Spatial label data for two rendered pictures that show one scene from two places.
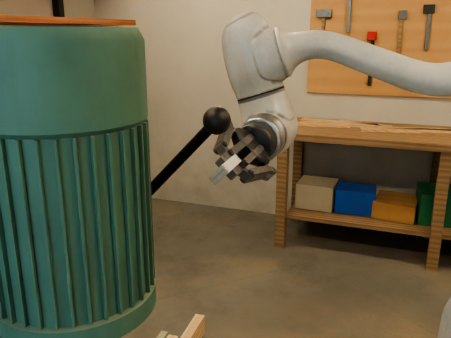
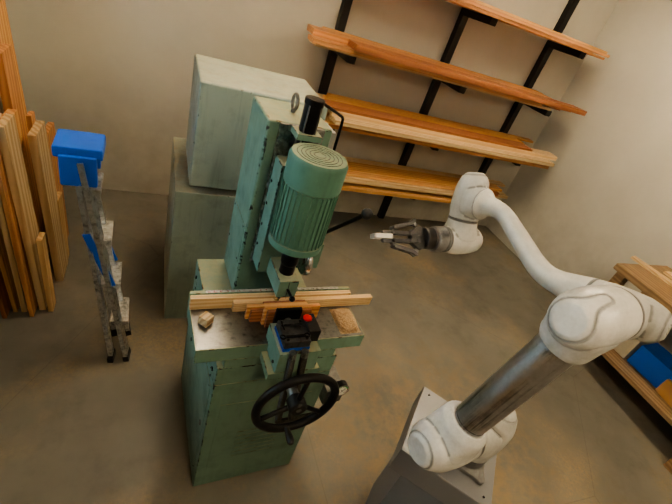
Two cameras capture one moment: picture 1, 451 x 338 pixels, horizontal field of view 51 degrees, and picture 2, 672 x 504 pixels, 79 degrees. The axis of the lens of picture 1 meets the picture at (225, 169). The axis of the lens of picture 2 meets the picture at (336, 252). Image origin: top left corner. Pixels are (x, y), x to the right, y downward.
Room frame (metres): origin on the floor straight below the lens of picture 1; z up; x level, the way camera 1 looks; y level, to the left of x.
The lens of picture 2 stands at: (-0.28, -0.65, 1.93)
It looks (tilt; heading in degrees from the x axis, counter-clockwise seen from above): 33 degrees down; 40
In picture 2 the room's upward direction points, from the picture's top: 20 degrees clockwise
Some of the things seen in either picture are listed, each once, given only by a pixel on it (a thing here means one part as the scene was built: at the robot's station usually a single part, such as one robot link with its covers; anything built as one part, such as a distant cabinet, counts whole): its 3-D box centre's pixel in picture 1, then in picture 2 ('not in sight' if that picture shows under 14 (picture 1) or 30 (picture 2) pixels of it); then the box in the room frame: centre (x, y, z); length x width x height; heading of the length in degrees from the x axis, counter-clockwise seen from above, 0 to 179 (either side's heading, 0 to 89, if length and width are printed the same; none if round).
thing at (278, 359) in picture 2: not in sight; (291, 345); (0.43, -0.02, 0.91); 0.15 x 0.14 x 0.09; 163
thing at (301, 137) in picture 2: not in sight; (307, 125); (0.52, 0.30, 1.53); 0.08 x 0.08 x 0.17; 73
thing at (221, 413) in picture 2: not in sight; (243, 374); (0.52, 0.28, 0.35); 0.58 x 0.45 x 0.71; 73
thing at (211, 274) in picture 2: not in sight; (260, 311); (0.52, 0.29, 0.76); 0.57 x 0.45 x 0.09; 73
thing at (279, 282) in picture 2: not in sight; (282, 277); (0.49, 0.19, 1.03); 0.14 x 0.07 x 0.09; 73
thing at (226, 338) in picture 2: not in sight; (282, 335); (0.45, 0.06, 0.87); 0.61 x 0.30 x 0.06; 163
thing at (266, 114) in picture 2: not in sight; (270, 204); (0.57, 0.45, 1.16); 0.22 x 0.22 x 0.72; 73
